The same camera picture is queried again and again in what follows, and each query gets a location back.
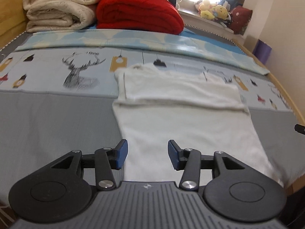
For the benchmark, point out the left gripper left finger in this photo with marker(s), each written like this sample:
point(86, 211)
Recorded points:
point(106, 160)

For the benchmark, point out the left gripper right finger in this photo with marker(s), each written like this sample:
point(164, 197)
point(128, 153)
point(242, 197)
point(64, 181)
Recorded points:
point(187, 160)

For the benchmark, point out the white t-shirt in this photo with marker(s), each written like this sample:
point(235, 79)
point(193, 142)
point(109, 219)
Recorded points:
point(196, 111)

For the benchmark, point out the deer-print grey bed sheet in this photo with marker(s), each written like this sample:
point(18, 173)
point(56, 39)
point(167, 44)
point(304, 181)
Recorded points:
point(57, 100)

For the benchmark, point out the purple box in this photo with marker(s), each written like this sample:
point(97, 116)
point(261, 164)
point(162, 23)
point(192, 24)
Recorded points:
point(262, 51)

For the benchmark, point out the red folded blanket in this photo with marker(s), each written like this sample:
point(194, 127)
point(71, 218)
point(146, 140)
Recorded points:
point(143, 15)

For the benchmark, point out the yellow plush toys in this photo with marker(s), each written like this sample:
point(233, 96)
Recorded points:
point(213, 12)

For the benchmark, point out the cream folded blanket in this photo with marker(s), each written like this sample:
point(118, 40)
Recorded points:
point(57, 15)

